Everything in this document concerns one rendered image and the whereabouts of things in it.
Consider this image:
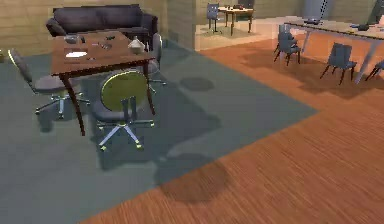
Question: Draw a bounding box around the dark purple sofa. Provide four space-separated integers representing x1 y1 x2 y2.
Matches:
45 3 159 48

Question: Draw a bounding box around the grey-blue dining chair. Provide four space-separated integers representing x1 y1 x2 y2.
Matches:
364 60 384 82
319 42 358 86
273 23 302 67
205 3 223 33

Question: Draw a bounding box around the small wooden table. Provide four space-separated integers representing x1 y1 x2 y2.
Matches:
218 5 255 37

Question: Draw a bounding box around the brown wooden table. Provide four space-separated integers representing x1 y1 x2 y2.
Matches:
50 30 157 137

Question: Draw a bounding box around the grey swivel office chair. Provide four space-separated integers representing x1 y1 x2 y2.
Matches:
7 48 91 120
145 32 167 95

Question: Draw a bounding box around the green-backed swivel office chair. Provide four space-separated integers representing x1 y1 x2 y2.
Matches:
91 70 156 152

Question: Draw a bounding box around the long white table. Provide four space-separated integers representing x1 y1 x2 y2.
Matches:
284 18 384 85

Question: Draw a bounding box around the grey glass bowl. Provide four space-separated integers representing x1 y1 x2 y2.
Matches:
63 34 80 45

